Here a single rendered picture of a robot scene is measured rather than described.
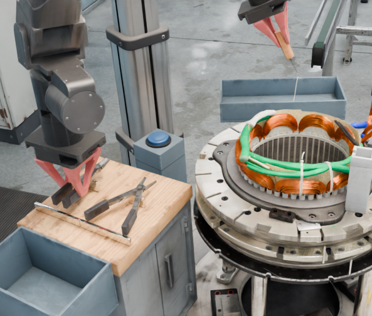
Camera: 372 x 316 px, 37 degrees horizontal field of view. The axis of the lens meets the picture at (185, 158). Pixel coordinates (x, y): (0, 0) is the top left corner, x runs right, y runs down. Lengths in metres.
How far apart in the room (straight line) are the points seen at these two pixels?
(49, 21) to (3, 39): 2.31
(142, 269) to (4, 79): 2.26
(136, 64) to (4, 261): 0.51
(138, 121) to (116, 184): 0.35
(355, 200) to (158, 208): 0.29
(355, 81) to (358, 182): 2.88
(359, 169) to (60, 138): 0.40
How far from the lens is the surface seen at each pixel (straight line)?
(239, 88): 1.20
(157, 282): 0.90
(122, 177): 0.91
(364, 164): 0.74
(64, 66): 0.71
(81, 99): 0.68
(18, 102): 3.12
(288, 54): 1.10
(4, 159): 3.10
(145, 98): 1.21
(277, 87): 1.21
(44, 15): 0.68
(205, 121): 3.15
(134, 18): 1.14
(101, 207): 0.82
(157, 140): 1.04
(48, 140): 0.79
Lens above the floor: 1.59
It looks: 34 degrees down
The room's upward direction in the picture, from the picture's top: 4 degrees counter-clockwise
